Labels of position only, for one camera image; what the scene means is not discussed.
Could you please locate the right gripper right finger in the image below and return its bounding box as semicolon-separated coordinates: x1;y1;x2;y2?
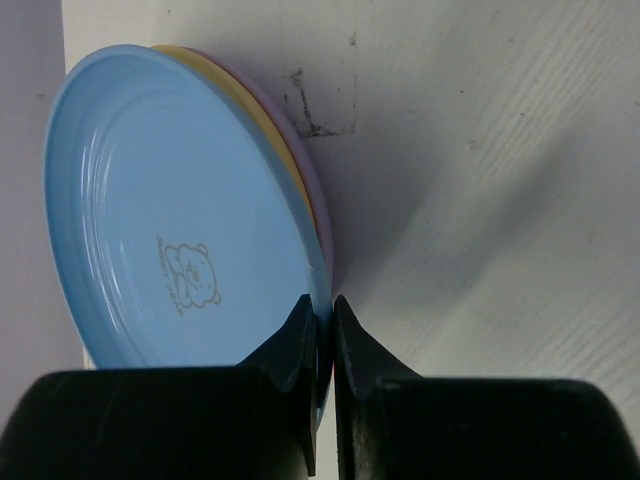
334;297;639;479

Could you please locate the purple plate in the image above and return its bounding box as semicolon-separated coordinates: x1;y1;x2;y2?
191;48;335;284

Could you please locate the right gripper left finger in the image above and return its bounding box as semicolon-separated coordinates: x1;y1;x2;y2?
1;296;317;479

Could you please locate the yellow plate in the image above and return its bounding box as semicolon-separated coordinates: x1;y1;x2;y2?
153;45;315;223

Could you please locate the light blue plate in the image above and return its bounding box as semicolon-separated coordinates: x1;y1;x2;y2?
43;45;332;407

